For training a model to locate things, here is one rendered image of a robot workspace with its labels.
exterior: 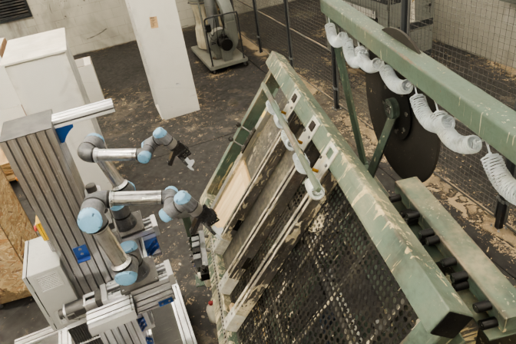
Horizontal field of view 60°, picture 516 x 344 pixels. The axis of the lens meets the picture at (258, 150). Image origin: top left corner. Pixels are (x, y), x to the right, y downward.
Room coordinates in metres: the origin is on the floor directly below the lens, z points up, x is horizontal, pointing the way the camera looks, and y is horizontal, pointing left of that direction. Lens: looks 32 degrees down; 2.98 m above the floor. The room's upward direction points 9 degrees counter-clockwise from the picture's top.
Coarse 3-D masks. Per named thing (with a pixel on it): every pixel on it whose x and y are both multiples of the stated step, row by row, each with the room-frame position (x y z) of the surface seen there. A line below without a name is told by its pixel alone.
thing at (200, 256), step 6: (198, 234) 2.52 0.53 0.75; (192, 240) 2.45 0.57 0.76; (198, 240) 2.45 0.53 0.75; (204, 240) 2.46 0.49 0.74; (192, 246) 2.39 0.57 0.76; (198, 246) 2.39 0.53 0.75; (204, 246) 2.39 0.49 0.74; (198, 252) 2.33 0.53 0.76; (204, 252) 2.34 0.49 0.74; (198, 258) 2.27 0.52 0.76; (204, 258) 2.28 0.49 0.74; (198, 264) 2.27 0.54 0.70; (204, 264) 2.22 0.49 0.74; (204, 270) 2.14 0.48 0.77; (198, 276) 2.13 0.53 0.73; (204, 276) 2.12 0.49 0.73; (204, 282) 2.14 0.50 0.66
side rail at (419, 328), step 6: (420, 324) 0.82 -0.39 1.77; (414, 330) 0.81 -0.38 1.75; (420, 330) 0.80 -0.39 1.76; (408, 336) 0.81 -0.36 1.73; (414, 336) 0.80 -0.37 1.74; (420, 336) 0.79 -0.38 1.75; (426, 336) 0.78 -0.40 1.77; (432, 336) 0.76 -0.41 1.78; (438, 336) 0.75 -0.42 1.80; (456, 336) 0.78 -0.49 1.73; (402, 342) 0.81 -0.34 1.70; (408, 342) 0.80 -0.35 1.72; (414, 342) 0.79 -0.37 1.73; (420, 342) 0.77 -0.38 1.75; (426, 342) 0.76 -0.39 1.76; (432, 342) 0.75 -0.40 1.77; (438, 342) 0.81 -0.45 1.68; (444, 342) 0.80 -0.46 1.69; (450, 342) 0.78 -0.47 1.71; (456, 342) 0.77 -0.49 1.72; (462, 342) 0.76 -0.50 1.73
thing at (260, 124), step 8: (264, 120) 2.62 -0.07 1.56; (256, 128) 2.62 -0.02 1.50; (256, 136) 2.61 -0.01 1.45; (248, 144) 2.61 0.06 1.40; (240, 152) 2.65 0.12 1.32; (248, 152) 2.61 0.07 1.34; (240, 160) 2.60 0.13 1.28; (232, 168) 2.63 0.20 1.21; (232, 176) 2.59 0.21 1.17; (224, 184) 2.60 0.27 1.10; (224, 192) 2.58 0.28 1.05; (216, 200) 2.58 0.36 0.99
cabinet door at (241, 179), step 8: (240, 168) 2.56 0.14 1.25; (240, 176) 2.50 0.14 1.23; (248, 176) 2.40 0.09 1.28; (232, 184) 2.54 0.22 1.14; (240, 184) 2.43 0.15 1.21; (232, 192) 2.48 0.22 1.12; (240, 192) 2.37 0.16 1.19; (224, 200) 2.51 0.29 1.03; (232, 200) 2.41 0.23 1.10; (216, 208) 2.56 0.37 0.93; (224, 208) 2.45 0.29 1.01; (232, 208) 2.35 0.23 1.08; (224, 216) 2.39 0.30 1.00; (216, 224) 2.42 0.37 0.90; (224, 224) 2.32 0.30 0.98
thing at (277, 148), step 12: (300, 96) 2.18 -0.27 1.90; (288, 108) 2.22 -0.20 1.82; (288, 120) 2.20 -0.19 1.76; (276, 144) 2.18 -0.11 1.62; (276, 156) 2.18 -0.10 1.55; (264, 168) 2.17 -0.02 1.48; (252, 180) 2.20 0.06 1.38; (264, 180) 2.17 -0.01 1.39; (252, 192) 2.16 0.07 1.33; (240, 204) 2.16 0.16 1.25; (252, 204) 2.16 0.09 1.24; (240, 216) 2.15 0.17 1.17; (228, 228) 2.14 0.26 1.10; (216, 240) 2.18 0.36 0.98; (228, 240) 2.14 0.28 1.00; (216, 252) 2.13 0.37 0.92
